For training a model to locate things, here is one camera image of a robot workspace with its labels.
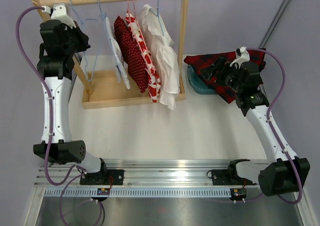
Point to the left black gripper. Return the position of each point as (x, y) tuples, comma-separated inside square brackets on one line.
[(83, 37)]

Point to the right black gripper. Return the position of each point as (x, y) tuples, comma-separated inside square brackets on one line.
[(222, 66)]

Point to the red black plaid skirt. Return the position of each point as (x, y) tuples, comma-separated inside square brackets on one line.
[(206, 62)]

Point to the white ruffled blouse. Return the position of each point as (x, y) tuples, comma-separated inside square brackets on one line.
[(165, 59)]

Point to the white red floral skirt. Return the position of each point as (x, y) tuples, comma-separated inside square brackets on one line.
[(153, 78)]

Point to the small white skirt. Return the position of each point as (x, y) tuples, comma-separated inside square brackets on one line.
[(125, 79)]

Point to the red white polka dot skirt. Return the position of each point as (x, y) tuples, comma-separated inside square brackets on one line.
[(131, 54)]

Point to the pink wire hanger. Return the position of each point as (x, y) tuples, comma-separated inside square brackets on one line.
[(137, 16), (130, 9)]

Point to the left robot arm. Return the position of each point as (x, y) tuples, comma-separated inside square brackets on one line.
[(55, 67)]

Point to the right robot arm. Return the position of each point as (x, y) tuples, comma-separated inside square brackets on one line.
[(285, 172)]

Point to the blue plastic basin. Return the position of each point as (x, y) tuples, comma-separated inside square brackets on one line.
[(197, 84)]

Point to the wooden clothes rack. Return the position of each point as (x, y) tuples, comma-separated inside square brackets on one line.
[(104, 91)]

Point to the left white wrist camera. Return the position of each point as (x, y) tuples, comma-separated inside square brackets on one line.
[(60, 12)]

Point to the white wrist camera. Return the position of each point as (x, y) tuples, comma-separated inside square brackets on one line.
[(242, 56), (60, 12)]

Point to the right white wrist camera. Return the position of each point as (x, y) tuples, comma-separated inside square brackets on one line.
[(242, 56)]

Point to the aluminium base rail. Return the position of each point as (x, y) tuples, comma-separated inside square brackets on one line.
[(156, 173)]

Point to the white slotted cable duct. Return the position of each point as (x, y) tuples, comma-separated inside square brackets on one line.
[(144, 192)]

